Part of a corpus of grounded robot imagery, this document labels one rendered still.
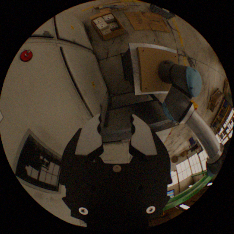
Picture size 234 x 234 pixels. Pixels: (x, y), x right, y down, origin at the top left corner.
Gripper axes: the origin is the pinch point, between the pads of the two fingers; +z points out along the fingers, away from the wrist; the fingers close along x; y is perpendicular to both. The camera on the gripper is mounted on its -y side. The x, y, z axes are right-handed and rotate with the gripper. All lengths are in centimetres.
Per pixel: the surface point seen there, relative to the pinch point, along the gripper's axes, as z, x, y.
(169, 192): -127, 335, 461
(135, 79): 33.9, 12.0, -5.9
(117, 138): 25.7, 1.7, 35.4
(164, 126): 25, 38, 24
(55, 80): 14.1, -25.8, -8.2
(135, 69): 32.8, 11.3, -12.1
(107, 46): 101, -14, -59
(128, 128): 29.9, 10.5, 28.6
